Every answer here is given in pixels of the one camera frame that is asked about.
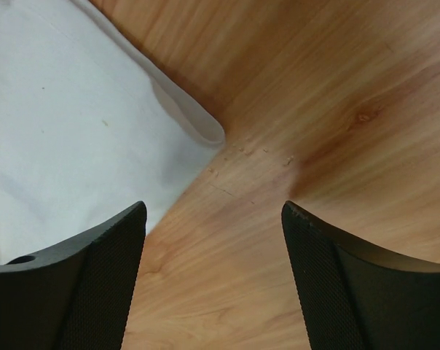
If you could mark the white t shirt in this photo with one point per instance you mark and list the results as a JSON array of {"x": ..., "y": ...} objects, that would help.
[{"x": 88, "y": 127}]

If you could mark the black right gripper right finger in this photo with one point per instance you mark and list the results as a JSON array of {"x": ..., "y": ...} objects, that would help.
[{"x": 357, "y": 295}]

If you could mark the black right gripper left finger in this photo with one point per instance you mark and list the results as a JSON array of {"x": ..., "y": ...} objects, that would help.
[{"x": 75, "y": 294}]

